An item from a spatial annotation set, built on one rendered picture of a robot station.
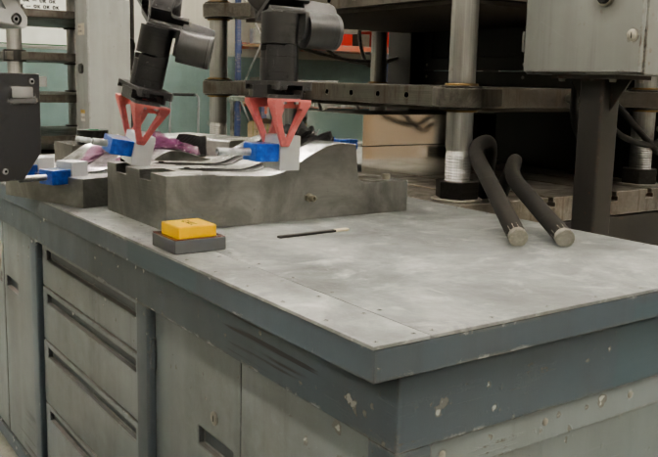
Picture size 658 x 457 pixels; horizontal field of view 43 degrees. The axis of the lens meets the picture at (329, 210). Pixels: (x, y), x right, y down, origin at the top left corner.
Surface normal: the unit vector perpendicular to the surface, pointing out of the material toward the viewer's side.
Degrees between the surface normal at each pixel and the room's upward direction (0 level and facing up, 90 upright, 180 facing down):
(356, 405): 90
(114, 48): 90
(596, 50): 90
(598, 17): 90
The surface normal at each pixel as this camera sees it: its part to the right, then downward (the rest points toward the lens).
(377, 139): 0.58, 0.14
